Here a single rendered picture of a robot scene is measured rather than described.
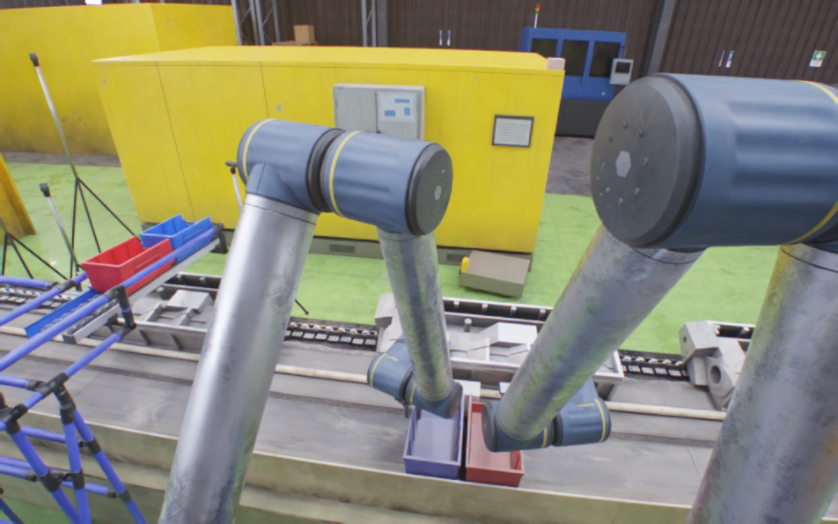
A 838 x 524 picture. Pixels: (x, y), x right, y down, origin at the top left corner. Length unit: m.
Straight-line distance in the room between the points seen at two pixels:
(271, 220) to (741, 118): 0.63
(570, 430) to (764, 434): 0.46
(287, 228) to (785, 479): 0.76
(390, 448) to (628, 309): 1.34
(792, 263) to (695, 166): 0.25
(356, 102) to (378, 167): 2.98
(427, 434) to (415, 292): 1.03
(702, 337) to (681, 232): 1.89
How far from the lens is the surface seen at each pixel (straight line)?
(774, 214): 0.42
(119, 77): 4.92
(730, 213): 0.39
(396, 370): 1.25
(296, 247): 0.76
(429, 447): 1.73
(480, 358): 1.81
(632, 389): 2.16
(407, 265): 0.75
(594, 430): 1.04
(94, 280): 1.96
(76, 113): 9.60
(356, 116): 3.63
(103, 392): 2.31
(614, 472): 1.83
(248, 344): 0.78
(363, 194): 0.65
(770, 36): 14.79
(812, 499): 0.70
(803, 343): 0.59
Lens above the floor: 2.16
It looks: 30 degrees down
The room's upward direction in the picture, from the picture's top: 1 degrees clockwise
